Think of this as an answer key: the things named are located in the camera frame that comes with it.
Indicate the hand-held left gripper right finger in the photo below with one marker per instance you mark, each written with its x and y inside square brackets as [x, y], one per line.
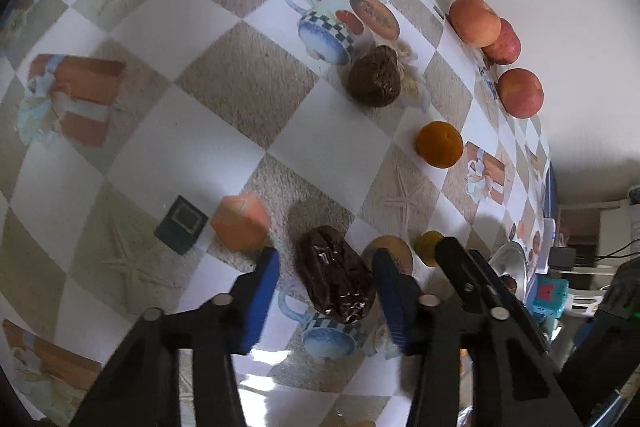
[397, 302]

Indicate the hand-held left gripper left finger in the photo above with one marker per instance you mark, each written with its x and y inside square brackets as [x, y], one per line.
[260, 302]

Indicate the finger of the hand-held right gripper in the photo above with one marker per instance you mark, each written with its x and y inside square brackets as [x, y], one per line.
[500, 279]
[457, 267]

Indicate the stainless steel basin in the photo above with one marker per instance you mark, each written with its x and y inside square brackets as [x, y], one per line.
[507, 263]

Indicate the dark brown lump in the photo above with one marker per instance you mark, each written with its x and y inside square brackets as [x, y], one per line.
[375, 77]
[335, 279]

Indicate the small brown longan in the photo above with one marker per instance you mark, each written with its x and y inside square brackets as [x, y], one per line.
[429, 248]

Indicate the teal toy box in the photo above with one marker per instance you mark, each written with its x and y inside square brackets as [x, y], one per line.
[547, 297]

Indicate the black power adapter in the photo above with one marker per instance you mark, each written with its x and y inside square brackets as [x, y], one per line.
[562, 259]

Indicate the orange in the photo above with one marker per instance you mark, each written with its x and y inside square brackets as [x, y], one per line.
[440, 144]

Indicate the red apple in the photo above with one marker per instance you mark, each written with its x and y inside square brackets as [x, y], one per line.
[520, 93]
[506, 44]

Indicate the pale peach apple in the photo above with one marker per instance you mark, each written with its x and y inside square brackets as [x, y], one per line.
[474, 21]

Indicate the checkered printed tablecloth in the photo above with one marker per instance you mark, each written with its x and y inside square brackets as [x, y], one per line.
[200, 57]

